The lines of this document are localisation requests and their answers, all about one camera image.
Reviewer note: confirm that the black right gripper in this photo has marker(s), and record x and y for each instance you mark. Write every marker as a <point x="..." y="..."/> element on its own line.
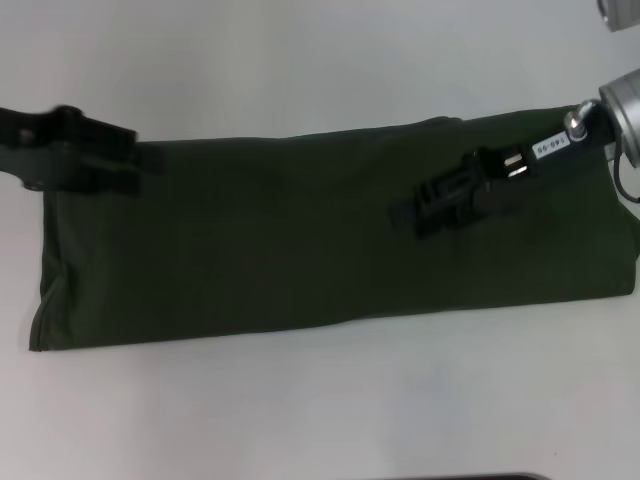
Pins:
<point x="540" y="155"/>

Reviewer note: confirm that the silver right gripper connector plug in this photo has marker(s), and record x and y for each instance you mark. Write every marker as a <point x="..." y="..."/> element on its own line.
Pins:
<point x="577" y="122"/>

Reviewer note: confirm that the dark green FREE! t-shirt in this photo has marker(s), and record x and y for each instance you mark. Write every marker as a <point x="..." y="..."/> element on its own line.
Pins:
<point x="300" y="240"/>

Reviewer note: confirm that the dark robot torso edge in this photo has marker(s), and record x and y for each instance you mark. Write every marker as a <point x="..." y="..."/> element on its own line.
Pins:
<point x="410" y="477"/>

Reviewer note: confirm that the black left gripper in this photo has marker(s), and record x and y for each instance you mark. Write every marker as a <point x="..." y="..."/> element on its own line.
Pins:
<point x="35" y="150"/>

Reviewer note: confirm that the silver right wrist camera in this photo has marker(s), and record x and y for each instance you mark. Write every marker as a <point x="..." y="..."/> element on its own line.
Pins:
<point x="622" y="14"/>

